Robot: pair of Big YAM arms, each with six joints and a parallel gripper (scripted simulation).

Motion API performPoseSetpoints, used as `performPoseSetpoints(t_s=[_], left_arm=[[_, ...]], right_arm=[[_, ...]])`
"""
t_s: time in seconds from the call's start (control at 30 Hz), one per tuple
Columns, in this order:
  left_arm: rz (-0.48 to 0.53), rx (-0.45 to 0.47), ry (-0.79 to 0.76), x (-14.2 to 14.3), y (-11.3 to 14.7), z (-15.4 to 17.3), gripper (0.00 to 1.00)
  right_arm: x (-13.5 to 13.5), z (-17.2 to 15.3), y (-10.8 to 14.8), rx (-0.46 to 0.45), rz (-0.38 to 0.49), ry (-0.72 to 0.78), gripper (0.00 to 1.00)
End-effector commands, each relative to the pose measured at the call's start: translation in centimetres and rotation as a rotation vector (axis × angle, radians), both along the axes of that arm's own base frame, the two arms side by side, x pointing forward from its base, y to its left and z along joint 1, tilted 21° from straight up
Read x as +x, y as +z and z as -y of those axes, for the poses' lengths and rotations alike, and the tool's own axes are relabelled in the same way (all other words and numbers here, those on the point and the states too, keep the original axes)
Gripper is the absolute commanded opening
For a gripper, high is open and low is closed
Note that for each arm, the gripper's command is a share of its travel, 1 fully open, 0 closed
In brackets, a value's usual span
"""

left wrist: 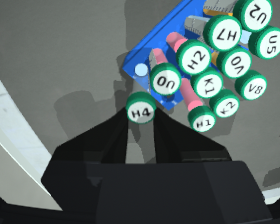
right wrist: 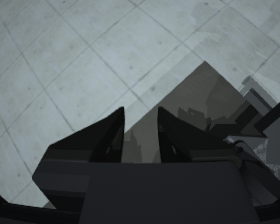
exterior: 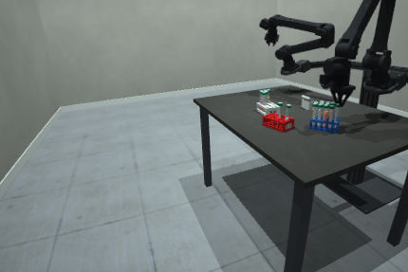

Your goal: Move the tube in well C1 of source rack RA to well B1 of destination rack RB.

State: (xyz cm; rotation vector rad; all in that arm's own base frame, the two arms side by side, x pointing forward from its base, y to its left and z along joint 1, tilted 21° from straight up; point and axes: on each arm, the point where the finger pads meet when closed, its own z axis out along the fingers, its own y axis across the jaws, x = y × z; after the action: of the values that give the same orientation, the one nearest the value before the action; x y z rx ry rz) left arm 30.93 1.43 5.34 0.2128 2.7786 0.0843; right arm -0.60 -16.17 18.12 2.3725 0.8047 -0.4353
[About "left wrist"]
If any light blue tube with green-rimmed white cap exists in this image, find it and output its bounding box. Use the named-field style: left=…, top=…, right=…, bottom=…
left=238, top=25, right=280, bottom=60

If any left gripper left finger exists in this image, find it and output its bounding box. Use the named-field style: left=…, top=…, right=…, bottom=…
left=49, top=107, right=129, bottom=163

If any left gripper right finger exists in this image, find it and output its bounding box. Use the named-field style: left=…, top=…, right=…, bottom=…
left=153, top=107, right=233, bottom=163

